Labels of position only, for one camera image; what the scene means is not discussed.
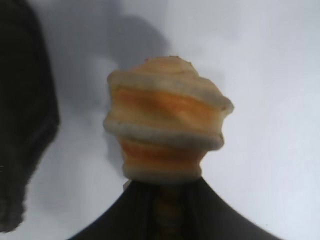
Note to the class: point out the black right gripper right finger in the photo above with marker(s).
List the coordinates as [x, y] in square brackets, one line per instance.
[210, 220]

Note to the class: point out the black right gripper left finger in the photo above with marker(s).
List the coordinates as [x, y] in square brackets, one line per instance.
[125, 217]

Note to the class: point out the long striped twisted bread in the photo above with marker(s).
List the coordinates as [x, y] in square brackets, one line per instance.
[165, 112]

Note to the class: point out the dark brown woven basket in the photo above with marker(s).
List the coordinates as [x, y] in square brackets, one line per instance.
[22, 100]

